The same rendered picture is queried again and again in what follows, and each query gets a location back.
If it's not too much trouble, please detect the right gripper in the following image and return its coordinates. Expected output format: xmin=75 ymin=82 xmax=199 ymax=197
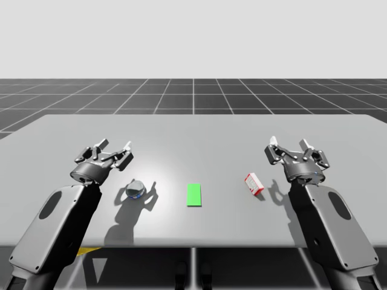
xmin=264 ymin=135 xmax=331 ymax=185

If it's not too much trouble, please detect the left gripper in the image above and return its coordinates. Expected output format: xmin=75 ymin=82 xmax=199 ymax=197
xmin=70 ymin=138 xmax=135 ymax=185

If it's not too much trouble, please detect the blue flat can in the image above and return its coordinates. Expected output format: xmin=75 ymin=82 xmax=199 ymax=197
xmin=125 ymin=179 xmax=146 ymax=201

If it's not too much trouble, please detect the red and white carton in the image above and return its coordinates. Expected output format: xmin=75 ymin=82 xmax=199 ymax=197
xmin=244 ymin=172 xmax=264 ymax=196

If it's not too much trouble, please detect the green pad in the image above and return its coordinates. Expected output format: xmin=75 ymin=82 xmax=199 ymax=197
xmin=186 ymin=183 xmax=203 ymax=208

